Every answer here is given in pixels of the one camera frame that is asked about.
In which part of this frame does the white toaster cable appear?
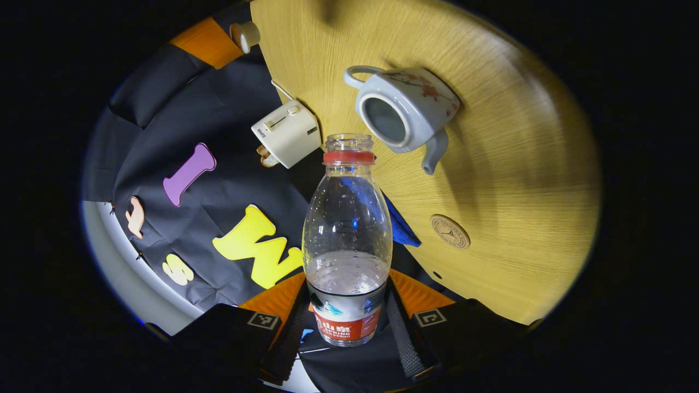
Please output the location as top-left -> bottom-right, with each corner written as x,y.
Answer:
271,80 -> 295,103

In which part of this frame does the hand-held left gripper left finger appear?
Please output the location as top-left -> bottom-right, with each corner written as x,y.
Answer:
167,272 -> 309,385

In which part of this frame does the white ceramic teacup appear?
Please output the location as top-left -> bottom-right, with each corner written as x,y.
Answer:
343,65 -> 461,176

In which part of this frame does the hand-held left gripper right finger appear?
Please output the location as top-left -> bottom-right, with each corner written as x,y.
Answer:
385,269 -> 528,383

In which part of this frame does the white toaster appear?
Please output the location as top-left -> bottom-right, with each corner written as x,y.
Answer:
251,99 -> 322,169

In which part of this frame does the clear plastic water bottle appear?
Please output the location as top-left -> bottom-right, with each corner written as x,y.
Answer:
302,133 -> 393,347

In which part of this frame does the black backdrop cloth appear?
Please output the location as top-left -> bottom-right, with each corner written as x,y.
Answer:
82,3 -> 454,393

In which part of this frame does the blue folded towel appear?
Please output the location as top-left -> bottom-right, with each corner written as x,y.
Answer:
382,194 -> 422,248

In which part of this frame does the round wooden coaster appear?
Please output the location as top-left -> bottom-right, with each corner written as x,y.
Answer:
430,214 -> 471,250

